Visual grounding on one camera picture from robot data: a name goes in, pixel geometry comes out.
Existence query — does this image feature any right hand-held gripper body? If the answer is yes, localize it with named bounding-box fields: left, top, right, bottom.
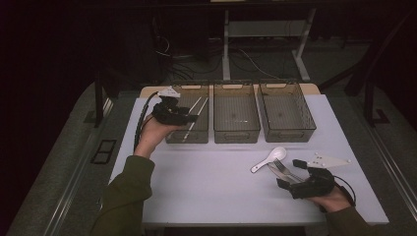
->
left=289, top=151, right=353, bottom=201

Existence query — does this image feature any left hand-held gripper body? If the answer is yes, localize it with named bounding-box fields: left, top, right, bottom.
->
left=151, top=86, right=192, bottom=127

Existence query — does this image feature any dark metal fork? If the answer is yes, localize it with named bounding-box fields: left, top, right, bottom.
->
left=267, top=162, right=300, bottom=185

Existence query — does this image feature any grey translucent plastic basket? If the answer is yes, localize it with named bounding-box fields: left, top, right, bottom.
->
left=161, top=81, right=210, bottom=145
left=258, top=80, right=318, bottom=144
left=212, top=81, right=263, bottom=145

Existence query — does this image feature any white ceramic spoon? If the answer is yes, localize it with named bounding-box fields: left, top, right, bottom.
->
left=250, top=146, right=288, bottom=174

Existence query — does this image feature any person's right hand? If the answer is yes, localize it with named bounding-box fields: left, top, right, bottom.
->
left=307, top=185, right=353, bottom=213

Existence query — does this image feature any person's left hand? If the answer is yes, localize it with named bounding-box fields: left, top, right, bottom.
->
left=133, top=112, right=175, bottom=160

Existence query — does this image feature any wooden table board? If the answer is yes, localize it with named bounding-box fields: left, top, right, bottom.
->
left=139, top=83, right=322, bottom=99

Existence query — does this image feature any black metal stand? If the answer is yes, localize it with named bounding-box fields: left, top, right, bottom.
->
left=343, top=9, right=417, bottom=128

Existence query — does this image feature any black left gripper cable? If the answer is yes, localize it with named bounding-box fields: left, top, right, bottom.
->
left=133, top=90, right=162, bottom=153

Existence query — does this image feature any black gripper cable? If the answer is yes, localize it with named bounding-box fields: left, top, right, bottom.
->
left=133, top=90, right=162, bottom=153
left=332, top=174, right=357, bottom=208

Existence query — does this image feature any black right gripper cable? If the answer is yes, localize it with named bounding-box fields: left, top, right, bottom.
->
left=332, top=174, right=357, bottom=208

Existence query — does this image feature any bundle of black floor cables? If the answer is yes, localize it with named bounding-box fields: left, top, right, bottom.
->
left=151, top=16, right=224, bottom=83

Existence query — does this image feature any white metal desk frame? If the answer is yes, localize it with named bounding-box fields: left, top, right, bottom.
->
left=221, top=8, right=318, bottom=83

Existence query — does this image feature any white floor cable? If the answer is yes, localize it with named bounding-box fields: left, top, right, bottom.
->
left=238, top=48, right=280, bottom=81

